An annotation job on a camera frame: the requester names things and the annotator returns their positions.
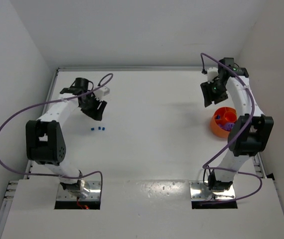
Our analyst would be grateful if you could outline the purple round lego piece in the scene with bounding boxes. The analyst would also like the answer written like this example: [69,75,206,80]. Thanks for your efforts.
[220,122,235,131]

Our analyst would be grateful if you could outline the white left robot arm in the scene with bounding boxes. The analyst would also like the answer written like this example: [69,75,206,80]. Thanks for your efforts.
[25,78,110,199]

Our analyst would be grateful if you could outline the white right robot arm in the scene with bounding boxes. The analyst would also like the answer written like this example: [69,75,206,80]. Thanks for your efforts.
[200,57,274,191]

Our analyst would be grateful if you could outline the orange divided round container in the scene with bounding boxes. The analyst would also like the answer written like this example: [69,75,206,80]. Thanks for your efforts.
[210,107,237,138]

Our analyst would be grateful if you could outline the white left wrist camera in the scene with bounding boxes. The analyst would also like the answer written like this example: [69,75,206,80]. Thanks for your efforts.
[94,87,110,101]

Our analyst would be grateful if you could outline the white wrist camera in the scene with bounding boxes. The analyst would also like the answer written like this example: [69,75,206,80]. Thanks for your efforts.
[202,67,218,83]
[94,87,110,101]

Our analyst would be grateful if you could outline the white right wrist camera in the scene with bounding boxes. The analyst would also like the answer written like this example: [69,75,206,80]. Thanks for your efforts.
[202,67,218,83]

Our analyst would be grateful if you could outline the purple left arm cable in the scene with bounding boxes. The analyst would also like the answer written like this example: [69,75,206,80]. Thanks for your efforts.
[0,72,114,195]

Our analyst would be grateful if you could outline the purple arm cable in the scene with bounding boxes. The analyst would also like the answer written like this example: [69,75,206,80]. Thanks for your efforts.
[0,72,114,195]
[200,52,263,205]

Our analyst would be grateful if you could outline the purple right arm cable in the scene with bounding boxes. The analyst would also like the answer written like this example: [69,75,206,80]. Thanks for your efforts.
[200,52,263,205]

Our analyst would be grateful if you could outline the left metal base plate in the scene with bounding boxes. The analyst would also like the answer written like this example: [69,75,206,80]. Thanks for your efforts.
[56,180,101,201]

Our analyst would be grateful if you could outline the metal base plate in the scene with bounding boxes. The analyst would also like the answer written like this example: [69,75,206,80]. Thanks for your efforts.
[56,180,101,201]
[189,181,236,202]

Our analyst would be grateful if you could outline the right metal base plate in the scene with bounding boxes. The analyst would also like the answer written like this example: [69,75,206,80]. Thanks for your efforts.
[189,181,236,202]

